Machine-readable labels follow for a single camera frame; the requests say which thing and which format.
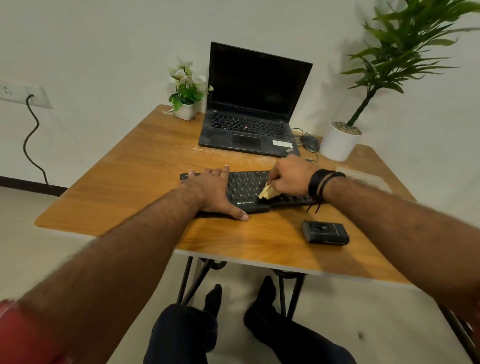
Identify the person's right hand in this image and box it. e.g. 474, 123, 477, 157
266, 154, 322, 198

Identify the person's left hand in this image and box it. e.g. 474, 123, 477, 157
179, 164, 250, 222

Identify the yellow cleaning cloth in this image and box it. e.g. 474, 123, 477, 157
257, 182, 281, 200

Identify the black keyboard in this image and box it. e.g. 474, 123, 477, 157
179, 170, 327, 218

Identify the small black brush tool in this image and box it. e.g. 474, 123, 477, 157
301, 220, 351, 247

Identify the clear plastic container lid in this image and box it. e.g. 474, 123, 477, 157
335, 166, 393, 194

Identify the person's right forearm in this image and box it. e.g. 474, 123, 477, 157
324, 176, 480, 316

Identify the person's left forearm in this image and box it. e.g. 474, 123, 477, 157
16, 185, 205, 364

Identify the person's left leg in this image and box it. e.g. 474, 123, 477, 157
142, 283, 223, 364

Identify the person's leg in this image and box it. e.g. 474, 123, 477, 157
242, 275, 358, 364
142, 283, 223, 364

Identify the person's right leg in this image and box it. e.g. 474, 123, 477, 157
242, 275, 358, 364

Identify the black wristband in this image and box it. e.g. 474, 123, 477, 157
305, 168, 347, 215

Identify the black computer mouse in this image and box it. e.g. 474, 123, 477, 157
299, 134, 321, 154

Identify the tall green plant white pot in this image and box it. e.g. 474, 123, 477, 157
319, 0, 480, 163

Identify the small white flower pot plant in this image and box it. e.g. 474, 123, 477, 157
166, 56, 215, 122

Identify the black laptop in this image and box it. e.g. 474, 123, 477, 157
197, 41, 314, 158

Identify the black skirting board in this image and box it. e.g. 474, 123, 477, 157
0, 175, 68, 198

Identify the red left sleeve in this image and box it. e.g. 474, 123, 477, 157
0, 298, 70, 364

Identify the black mouse cable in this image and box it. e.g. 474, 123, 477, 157
290, 127, 320, 163

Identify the black metal table frame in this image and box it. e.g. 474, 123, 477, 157
176, 256, 307, 322

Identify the black power cable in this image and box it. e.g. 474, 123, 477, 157
22, 94, 50, 185

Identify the white wall socket panel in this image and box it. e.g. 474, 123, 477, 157
0, 78, 53, 110

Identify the black window frame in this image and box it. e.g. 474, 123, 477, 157
438, 303, 480, 363

